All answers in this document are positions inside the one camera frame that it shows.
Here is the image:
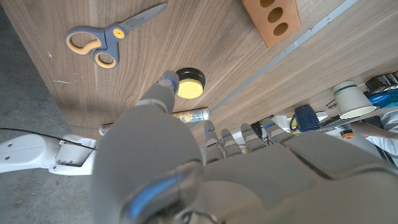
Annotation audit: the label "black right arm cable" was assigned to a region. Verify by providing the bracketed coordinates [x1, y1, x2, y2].
[0, 126, 98, 151]

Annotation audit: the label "white paper cup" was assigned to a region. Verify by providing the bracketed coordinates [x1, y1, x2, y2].
[331, 80, 378, 120]

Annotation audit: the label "brown perforated brick block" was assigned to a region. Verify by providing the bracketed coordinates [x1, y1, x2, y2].
[241, 0, 302, 49]

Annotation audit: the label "grey and yellow scissors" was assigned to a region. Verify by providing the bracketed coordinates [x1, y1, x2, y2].
[64, 2, 169, 70]

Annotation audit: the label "black keyboard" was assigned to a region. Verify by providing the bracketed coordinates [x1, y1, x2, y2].
[319, 116, 353, 134]

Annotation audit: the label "black striped box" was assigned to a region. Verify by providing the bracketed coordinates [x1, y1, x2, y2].
[364, 71, 398, 95]

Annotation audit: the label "dark blue mug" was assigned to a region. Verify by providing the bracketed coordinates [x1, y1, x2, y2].
[289, 104, 322, 134]

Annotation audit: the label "blue cube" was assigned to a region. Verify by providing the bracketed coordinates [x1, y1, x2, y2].
[368, 93, 391, 106]

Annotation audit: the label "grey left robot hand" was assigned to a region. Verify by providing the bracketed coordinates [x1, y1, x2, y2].
[92, 70, 398, 224]

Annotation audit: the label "person in white t-shirt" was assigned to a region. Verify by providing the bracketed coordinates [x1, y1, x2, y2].
[350, 110, 398, 169]

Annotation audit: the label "yellow push button black base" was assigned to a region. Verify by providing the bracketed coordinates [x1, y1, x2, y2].
[175, 67, 206, 100]

